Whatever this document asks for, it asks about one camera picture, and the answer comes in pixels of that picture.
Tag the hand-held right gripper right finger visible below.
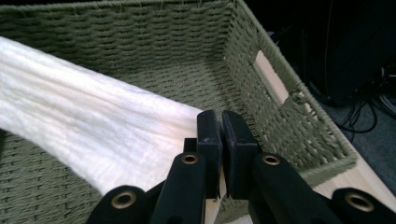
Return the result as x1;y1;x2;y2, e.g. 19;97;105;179
221;109;262;200

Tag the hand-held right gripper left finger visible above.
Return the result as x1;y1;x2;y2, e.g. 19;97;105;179
183;109;224;200

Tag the green woven basket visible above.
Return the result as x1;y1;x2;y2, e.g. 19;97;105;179
0;0;359;224

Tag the white cloth with brown print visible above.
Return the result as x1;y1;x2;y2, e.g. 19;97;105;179
0;35;206;196

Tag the black cabinet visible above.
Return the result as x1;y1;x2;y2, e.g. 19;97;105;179
292;0;396;106

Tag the black cable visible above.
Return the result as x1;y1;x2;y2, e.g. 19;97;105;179
335;94;379;135

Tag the bundle of cables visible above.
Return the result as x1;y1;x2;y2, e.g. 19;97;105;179
375;60;396;118

